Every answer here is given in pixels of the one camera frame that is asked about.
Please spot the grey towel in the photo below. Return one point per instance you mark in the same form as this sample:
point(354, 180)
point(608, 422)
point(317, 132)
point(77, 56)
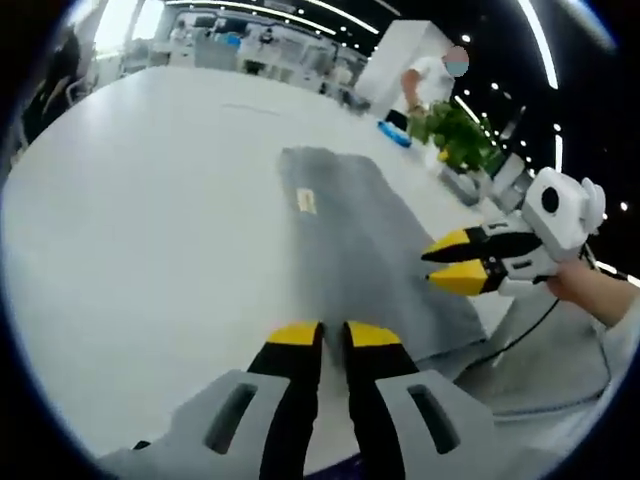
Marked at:
point(350, 225)

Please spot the person's right hand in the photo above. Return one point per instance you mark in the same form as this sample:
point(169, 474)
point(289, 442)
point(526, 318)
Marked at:
point(575, 285)

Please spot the grey plant pot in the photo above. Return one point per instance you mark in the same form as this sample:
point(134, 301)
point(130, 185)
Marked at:
point(462, 185)

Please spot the green potted plant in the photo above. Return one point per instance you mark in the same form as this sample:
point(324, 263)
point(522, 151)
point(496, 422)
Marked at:
point(460, 132)

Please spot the person's light clothing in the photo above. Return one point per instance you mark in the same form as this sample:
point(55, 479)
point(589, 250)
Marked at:
point(550, 385)

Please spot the blue packet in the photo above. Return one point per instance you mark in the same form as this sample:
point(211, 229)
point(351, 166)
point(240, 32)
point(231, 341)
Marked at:
point(395, 134)

